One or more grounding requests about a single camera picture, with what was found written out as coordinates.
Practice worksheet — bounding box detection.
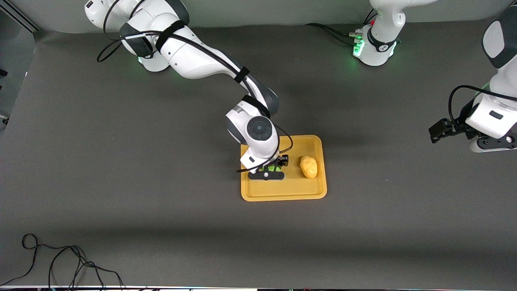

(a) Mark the yellow potato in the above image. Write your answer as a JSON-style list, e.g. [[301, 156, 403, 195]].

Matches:
[[300, 156, 319, 179]]

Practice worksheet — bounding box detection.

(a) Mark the yellow plastic tray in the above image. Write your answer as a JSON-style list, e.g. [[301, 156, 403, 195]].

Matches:
[[241, 135, 327, 202]]

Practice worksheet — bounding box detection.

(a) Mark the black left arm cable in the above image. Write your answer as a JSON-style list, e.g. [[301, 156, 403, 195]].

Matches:
[[448, 85, 517, 124]]

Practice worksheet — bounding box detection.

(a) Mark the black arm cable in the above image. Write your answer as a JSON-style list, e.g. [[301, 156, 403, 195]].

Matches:
[[96, 0, 293, 173], [448, 85, 517, 124]]

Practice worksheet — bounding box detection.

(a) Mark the black base cable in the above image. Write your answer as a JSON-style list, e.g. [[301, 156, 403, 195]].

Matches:
[[305, 22, 362, 45]]

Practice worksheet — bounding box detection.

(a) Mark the wide black velcro strap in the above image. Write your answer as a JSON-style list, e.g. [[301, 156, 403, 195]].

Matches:
[[156, 20, 187, 52]]

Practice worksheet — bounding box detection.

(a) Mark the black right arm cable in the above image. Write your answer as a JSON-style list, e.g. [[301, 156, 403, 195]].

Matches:
[[96, 0, 293, 173]]

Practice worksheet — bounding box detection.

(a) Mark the loose black cable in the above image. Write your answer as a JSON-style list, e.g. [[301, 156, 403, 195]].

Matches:
[[0, 234, 124, 291]]

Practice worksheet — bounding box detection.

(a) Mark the grey aluminium frame rail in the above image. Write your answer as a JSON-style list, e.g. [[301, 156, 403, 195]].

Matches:
[[0, 0, 41, 33]]

